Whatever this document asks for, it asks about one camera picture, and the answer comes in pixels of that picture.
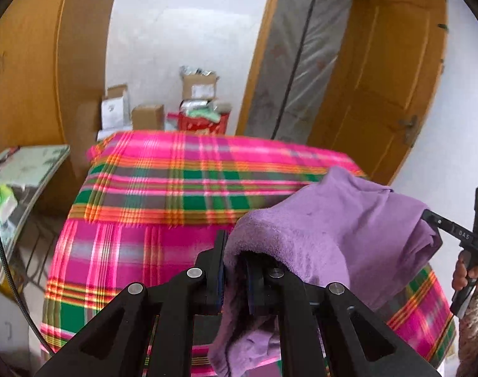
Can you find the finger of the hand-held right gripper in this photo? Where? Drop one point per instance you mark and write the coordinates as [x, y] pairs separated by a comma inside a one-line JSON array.
[[439, 221]]

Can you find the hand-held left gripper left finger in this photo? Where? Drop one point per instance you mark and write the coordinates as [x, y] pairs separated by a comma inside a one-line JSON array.
[[222, 279]]

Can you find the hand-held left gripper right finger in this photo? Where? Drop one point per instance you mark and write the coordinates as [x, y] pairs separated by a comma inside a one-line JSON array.
[[251, 290]]

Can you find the purple fleece pants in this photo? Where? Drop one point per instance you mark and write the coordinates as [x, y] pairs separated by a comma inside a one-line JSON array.
[[333, 220]]

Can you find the person's right forearm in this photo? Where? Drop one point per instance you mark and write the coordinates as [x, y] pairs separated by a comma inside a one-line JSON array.
[[476, 330]]

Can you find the person's right hand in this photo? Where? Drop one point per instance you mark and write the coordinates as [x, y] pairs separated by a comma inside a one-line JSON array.
[[462, 277]]

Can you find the pink plaid blanket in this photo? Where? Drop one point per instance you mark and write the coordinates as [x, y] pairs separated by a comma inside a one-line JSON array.
[[164, 172]]

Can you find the red box with items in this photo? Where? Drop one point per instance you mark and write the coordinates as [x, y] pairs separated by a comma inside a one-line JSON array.
[[201, 125]]

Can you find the wooden door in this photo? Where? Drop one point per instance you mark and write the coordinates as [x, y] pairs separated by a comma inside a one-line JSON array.
[[384, 70]]

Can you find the silver foil bag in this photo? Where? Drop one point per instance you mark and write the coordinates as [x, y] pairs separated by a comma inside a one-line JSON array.
[[193, 106]]

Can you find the small brown cardboard box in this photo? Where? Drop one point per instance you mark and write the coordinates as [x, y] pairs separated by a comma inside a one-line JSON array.
[[147, 117]]

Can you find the open brown cardboard box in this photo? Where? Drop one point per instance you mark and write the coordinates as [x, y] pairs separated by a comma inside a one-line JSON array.
[[199, 84]]

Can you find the white cardboard box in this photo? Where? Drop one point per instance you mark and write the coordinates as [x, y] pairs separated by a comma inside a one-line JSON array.
[[115, 110]]

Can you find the yellow box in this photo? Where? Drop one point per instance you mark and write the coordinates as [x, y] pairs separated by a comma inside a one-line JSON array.
[[13, 280]]

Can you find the clear plastic door curtain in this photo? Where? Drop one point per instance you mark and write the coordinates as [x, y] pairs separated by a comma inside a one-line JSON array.
[[301, 55]]

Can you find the folding table with printed top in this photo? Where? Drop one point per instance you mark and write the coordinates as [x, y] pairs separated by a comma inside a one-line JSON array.
[[34, 165]]

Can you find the green tissue pack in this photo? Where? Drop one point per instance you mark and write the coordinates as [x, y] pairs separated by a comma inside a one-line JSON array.
[[5, 200]]

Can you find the pen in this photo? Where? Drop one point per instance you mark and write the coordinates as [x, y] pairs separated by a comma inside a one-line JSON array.
[[7, 155]]

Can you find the wooden wardrobe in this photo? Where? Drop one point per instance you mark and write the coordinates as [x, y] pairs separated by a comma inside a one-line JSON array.
[[46, 66]]

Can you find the wooden door frame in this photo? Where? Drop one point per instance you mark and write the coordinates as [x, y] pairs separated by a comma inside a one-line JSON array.
[[258, 47]]

